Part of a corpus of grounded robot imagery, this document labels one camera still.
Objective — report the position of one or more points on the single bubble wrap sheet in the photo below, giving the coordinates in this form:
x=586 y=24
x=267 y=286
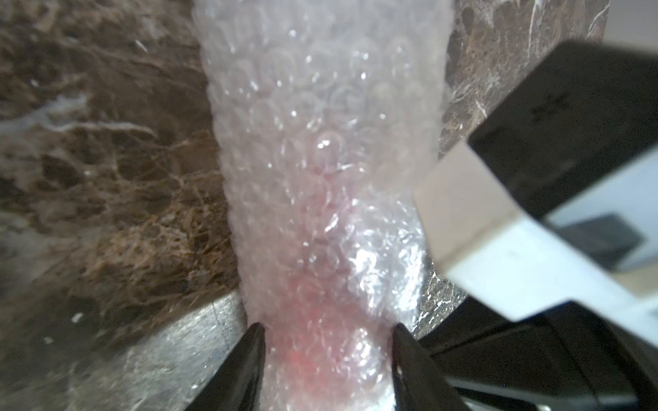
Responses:
x=294 y=82

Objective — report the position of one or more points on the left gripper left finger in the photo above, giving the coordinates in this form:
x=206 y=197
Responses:
x=236 y=384

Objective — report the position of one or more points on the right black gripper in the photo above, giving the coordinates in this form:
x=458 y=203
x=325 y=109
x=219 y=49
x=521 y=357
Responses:
x=565 y=358

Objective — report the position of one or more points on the red drink bottle front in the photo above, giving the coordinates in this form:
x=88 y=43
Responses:
x=324 y=305

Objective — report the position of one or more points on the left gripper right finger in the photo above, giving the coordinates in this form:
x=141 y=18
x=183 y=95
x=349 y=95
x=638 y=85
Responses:
x=418 y=383

